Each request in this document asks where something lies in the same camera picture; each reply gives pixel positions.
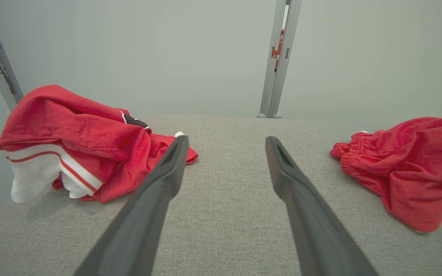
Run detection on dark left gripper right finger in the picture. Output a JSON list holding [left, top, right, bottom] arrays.
[[265, 136, 379, 276]]

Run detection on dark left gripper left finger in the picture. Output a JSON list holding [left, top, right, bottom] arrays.
[[73, 135, 190, 276]]

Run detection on red and white basketball jersey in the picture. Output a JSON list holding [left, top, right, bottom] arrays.
[[0, 85, 199, 204]]

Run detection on red basketball shorts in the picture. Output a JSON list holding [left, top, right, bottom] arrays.
[[330, 117, 442, 233]]

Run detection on grey double partition post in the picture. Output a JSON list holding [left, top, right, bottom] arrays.
[[257, 0, 303, 119]]

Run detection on red wall sign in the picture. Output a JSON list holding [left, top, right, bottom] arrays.
[[271, 29, 285, 72]]

